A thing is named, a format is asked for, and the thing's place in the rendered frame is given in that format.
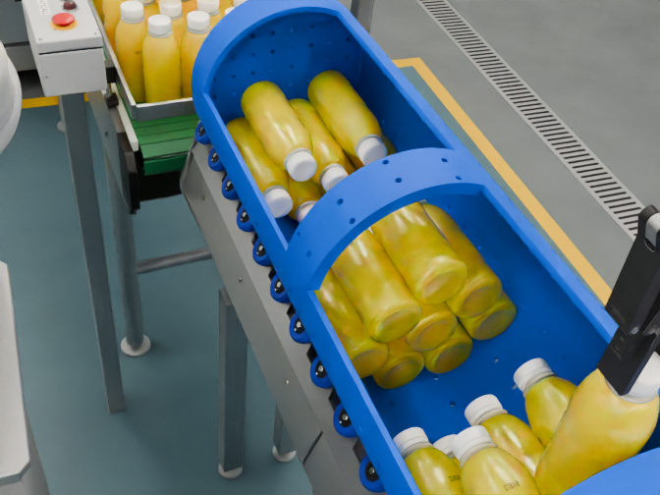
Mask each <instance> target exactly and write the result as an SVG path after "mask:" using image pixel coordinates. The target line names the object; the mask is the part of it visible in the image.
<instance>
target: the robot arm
mask: <svg viewBox="0 0 660 495"><path fill-rule="evenodd" d="M21 110H22V89H21V83H20V80H19V76H18V74H17V71H16V69H15V67H14V65H13V63H12V62H11V60H10V59H9V57H8V56H7V53H6V50H5V48H4V46H3V44H2V42H1V41H0V154H1V153H2V151H3V150H4V149H5V148H6V146H7V145H8V143H9V142H10V140H11V139H12V137H13V135H14V133H15V131H16V128H17V126H18V123H19V120H20V116H21ZM605 310H606V311H607V313H608V314H609V315H610V316H611V317H612V319H613V320H614V321H615V322H616V323H617V324H618V326H619V327H618V328H617V330H616V332H615V334H614V336H613V337H612V339H611V341H610V343H609V345H608V347H607V348H606V350H605V352H604V354H603V356H602V357H601V359H600V361H599V362H598V364H597V368H598V369H599V371H600V372H601V373H602V374H603V376H604V377H605V378H606V379H607V381H608V382H609V383H610V385H611V386H612V387H613V388H614V390H615V391H616V392H617V393H618V395H619V396H624V395H626V394H628V393H629V392H630V390H631V388H632V387H633V385H634V383H635V381H636V380H637V378H638V376H639V375H640V373H641V372H642V371H643V369H644V368H645V366H646V364H647V363H648V361H649V360H650V358H651V356H652V355H653V353H654V352H655V353H657V354H658V355H659V356H660V210H659V209H657V208H656V207H655V206H654V205H648V206H646V207H644V208H643V209H642V210H641V211H640V212H639V214H638V221H637V235H636V237H635V239H634V242H633V244H632V247H631V250H630V252H629V254H628V256H627V259H626V261H625V263H624V266H623V268H622V270H621V272H620V275H619V277H618V279H617V281H616V284H615V286H614V288H613V290H612V293H611V295H610V297H609V299H608V301H607V303H606V305H605Z"/></svg>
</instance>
